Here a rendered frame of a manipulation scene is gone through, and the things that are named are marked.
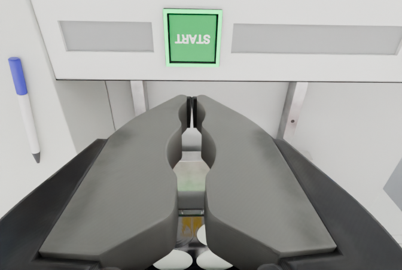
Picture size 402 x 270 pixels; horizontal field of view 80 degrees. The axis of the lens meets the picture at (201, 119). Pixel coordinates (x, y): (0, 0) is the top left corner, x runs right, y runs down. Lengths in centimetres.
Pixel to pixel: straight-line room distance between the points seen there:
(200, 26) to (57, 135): 22
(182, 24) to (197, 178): 31
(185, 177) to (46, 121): 26
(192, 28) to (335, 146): 43
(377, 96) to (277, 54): 31
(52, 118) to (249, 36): 24
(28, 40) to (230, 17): 20
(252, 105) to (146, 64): 25
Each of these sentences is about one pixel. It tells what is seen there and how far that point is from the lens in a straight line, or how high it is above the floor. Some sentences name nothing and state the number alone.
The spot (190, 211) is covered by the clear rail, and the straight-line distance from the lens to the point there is 52.
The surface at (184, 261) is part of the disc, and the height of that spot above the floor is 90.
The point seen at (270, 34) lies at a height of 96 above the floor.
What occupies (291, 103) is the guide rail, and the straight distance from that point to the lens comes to 44.
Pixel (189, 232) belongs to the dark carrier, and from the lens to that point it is 58.
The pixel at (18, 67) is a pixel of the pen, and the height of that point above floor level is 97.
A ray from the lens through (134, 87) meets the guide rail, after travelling 41.
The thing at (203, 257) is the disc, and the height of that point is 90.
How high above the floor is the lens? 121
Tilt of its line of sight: 57 degrees down
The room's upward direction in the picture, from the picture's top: 177 degrees clockwise
